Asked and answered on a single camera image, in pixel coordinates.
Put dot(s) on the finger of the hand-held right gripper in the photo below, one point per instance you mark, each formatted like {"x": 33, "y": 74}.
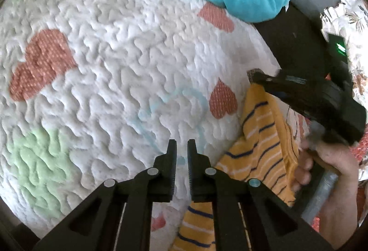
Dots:
{"x": 290, "y": 91}

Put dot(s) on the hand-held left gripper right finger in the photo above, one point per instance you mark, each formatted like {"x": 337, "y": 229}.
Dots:
{"x": 193, "y": 170}

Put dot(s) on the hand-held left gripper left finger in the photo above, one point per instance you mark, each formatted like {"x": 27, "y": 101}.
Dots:
{"x": 171, "y": 170}

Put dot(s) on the yellow striped knit garment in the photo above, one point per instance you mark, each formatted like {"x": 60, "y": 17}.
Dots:
{"x": 258, "y": 136}

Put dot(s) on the person's right forearm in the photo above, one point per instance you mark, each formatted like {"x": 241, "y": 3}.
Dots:
{"x": 342, "y": 205}

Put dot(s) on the person's right hand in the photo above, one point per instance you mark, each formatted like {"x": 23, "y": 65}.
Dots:
{"x": 342, "y": 157}

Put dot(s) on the red floral blanket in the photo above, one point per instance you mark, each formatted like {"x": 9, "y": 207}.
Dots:
{"x": 362, "y": 153}

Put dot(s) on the black cloth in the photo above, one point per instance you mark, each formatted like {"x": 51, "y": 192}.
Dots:
{"x": 290, "y": 43}

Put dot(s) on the white floral ruffled cloth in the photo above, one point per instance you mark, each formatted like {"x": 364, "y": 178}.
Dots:
{"x": 353, "y": 17}

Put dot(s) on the white heart-patterned quilt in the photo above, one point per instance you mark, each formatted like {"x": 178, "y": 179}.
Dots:
{"x": 115, "y": 52}

